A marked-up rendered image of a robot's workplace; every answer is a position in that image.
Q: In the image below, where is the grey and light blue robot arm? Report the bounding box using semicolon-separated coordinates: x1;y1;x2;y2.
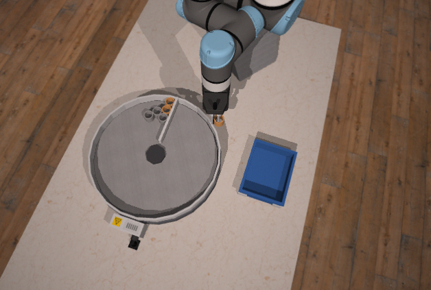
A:
176;0;305;84

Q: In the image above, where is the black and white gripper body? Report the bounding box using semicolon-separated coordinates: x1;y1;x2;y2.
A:
201;73;231;114

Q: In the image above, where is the blue crate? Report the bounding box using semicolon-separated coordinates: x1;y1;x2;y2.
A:
238;138;298;208

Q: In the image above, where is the bronze bushing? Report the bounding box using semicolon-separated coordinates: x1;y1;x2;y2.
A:
162;105;171;116
165;97;174;108
213;115;224;127

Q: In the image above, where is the grey metal ring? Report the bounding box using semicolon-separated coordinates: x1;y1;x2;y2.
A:
144;110;154;122
152;107;163;118
159;113;168;125

